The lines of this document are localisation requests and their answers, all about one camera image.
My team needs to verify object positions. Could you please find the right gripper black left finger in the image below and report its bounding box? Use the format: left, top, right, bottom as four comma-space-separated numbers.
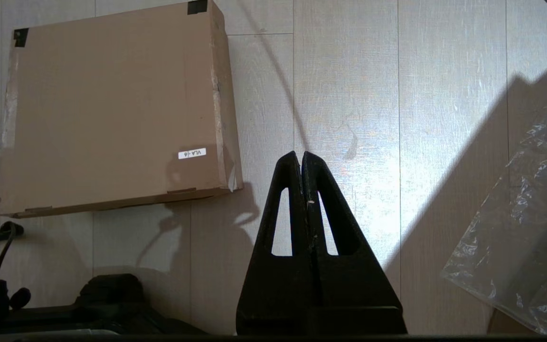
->
236, 151, 313, 335

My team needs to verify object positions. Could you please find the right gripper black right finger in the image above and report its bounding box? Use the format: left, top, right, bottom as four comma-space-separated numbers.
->
302, 152, 407, 335

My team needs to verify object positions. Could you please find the brown cardboard shoe box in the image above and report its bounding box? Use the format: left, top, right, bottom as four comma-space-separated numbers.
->
0, 0, 245, 219

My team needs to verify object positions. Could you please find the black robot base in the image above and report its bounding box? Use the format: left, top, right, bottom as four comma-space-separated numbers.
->
0, 273, 207, 336

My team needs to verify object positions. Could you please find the clear crinkled plastic bag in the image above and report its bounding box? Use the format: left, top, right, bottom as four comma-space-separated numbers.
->
440, 93, 547, 336

